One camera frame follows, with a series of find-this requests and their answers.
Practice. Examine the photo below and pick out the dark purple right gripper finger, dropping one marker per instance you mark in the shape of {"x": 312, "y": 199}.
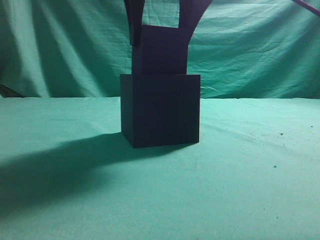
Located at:
{"x": 190, "y": 13}

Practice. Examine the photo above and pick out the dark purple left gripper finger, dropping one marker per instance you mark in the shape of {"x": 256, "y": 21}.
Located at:
{"x": 134, "y": 11}

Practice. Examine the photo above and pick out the small purple cube block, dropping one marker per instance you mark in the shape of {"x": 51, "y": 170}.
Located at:
{"x": 163, "y": 50}

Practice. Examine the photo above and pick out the large dark purple groove box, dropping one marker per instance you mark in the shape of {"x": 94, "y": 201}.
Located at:
{"x": 160, "y": 109}

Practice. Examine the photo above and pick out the green backdrop cloth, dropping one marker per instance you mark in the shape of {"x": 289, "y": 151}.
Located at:
{"x": 79, "y": 48}

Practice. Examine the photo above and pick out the purple rod top right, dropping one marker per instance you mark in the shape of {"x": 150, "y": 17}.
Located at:
{"x": 307, "y": 6}

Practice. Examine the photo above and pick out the green table cloth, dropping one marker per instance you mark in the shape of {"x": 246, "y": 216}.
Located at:
{"x": 67, "y": 173}

